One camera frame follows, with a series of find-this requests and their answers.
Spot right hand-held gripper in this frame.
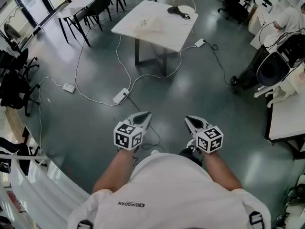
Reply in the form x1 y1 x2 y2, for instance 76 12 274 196
184 115 224 154

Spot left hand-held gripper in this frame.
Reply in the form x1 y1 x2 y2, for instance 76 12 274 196
113 111 153 151

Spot beige cloth bag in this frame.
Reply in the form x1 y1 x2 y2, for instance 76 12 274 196
133 15 167 37

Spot black hair dryer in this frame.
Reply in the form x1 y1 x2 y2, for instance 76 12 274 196
167 5 191 20

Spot person's right forearm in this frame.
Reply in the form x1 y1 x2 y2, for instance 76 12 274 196
203 150 244 192

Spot person's left forearm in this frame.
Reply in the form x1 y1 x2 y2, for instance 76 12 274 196
92 148 135 194

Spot person's white shirt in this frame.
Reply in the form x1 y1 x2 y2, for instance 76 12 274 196
68 153 271 229

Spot small white power adapter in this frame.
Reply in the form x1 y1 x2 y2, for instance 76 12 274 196
62 81 76 93

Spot white carved furniture piece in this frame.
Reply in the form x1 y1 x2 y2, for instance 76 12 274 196
254 80 298 108

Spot white marble table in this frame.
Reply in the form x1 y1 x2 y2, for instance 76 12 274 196
111 0 199 78

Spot white office desk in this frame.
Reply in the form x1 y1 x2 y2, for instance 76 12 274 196
247 1 286 50

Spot white curved railing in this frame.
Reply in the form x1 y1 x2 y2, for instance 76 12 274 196
0 149 91 229

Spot dark dining chair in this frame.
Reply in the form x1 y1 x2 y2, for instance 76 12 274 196
84 0 112 32

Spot black office chair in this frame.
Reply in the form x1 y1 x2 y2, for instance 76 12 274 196
217 0 253 25
0 48 40 81
0 72 41 118
0 137 48 168

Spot wooden bench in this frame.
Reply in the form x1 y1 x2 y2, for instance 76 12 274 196
4 106 31 144

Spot long white table black legs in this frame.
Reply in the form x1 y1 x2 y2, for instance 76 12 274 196
58 0 126 47

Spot black power cable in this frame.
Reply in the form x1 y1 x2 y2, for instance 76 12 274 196
203 41 238 87
125 95 166 154

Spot white power cable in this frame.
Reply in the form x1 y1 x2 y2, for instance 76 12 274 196
38 76 65 150
74 7 134 83
128 44 197 92
116 34 132 92
73 80 117 106

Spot black harness strap buckle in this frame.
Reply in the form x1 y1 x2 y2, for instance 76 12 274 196
249 211 265 229
76 219 93 229

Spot gold wire chair white cushion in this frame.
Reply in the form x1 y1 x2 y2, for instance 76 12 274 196
165 0 197 15

